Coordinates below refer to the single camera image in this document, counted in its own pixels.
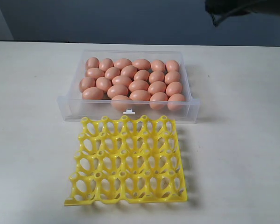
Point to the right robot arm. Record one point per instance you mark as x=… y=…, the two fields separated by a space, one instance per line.
x=242 y=7

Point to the clear plastic box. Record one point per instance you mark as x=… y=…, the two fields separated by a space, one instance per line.
x=73 y=107

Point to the yellow plastic egg tray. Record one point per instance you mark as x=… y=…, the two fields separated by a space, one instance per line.
x=138 y=161

